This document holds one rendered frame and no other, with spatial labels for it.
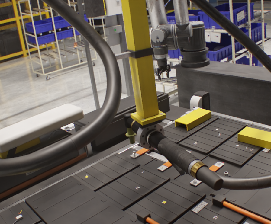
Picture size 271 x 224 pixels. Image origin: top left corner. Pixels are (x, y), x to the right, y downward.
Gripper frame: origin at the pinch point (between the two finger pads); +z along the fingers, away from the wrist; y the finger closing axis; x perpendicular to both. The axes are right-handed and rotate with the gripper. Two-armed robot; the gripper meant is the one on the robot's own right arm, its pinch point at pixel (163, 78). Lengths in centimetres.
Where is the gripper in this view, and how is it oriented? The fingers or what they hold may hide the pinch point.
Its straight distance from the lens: 244.8
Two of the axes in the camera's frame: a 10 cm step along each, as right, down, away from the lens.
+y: 7.2, -3.5, 6.0
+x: -6.8, -2.0, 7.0
